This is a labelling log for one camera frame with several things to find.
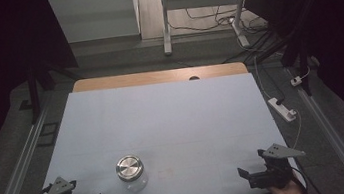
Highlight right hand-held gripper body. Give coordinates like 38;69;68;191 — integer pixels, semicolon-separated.
244;139;311;193

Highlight person's right hand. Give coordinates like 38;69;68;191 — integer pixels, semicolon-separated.
266;179;307;194

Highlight white power strip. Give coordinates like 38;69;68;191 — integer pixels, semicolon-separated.
267;94;298;125

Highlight small white adapter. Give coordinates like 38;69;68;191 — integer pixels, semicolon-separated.
289;75;305;87

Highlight light blue table mat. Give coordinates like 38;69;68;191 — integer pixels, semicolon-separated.
16;63;308;194

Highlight black metal stand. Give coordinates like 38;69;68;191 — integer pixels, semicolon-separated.
276;33;316;100
12;55;87;127

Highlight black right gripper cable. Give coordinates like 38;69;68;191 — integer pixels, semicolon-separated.
290;162;325;194

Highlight black floor bracket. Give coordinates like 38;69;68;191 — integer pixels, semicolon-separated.
35;121;63;149

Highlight black plug with cable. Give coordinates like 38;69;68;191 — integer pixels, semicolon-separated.
258;61;288;107

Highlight thin white cable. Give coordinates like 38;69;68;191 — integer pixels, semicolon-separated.
252;50;307;154

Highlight black floor cable tangle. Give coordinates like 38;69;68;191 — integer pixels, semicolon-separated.
165;0;270;46

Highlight white desk frame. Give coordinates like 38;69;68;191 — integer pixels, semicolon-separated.
156;0;259;59

